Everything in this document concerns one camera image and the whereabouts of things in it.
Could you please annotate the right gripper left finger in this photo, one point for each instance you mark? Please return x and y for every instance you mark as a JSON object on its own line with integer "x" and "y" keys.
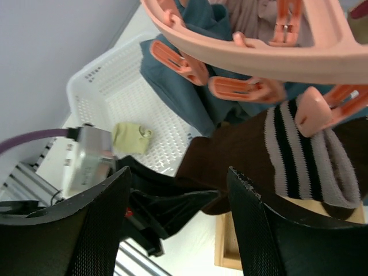
{"x": 63, "y": 227}

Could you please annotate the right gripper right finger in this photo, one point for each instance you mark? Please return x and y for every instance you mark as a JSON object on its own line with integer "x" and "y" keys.
{"x": 278, "y": 237}

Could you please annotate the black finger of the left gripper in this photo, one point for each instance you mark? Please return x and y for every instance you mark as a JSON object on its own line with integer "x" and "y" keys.
{"x": 158, "y": 208}

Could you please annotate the pale green sock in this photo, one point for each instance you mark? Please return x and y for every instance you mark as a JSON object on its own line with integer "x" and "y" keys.
{"x": 131, "y": 138}

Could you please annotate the brown striped sock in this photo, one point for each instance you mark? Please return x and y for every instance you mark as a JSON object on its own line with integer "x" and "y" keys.
{"x": 329, "y": 167}

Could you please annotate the pink round clip hanger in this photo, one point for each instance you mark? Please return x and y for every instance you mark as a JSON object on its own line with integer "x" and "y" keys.
{"x": 258, "y": 51}

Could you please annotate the wooden hanging rack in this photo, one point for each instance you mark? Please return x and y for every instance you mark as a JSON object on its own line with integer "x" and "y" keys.
{"x": 226, "y": 247}

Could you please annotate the blue cloth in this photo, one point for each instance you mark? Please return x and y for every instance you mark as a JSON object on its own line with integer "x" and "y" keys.
{"x": 201, "y": 80}

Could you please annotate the white plastic basket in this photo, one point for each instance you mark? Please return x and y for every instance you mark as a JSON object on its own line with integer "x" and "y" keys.
{"x": 110, "y": 89}

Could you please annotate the pink cloth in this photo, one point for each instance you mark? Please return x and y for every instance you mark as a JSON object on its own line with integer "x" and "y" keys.
{"x": 221, "y": 19}

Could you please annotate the red purple striped sock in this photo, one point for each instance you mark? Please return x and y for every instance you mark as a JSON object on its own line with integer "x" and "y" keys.
{"x": 357, "y": 20}

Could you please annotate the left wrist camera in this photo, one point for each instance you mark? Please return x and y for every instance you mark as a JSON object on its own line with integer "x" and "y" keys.
{"x": 89, "y": 159}

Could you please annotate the aluminium mounting rail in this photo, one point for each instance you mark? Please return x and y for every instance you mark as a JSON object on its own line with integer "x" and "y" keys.
{"x": 28, "y": 178}

